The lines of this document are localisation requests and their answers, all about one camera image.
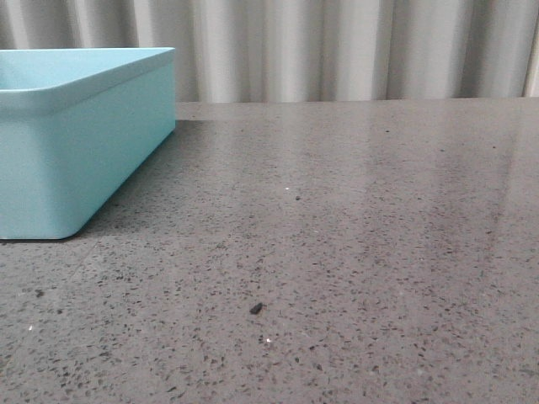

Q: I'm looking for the light blue plastic box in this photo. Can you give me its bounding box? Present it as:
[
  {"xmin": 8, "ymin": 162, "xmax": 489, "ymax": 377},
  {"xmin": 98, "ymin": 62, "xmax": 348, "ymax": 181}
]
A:
[{"xmin": 1, "ymin": 47, "xmax": 175, "ymax": 240}]

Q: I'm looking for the grey pleated curtain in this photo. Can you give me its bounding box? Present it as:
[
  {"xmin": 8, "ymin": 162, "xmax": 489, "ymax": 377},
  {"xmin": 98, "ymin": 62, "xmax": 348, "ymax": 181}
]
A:
[{"xmin": 1, "ymin": 1, "xmax": 538, "ymax": 103}]

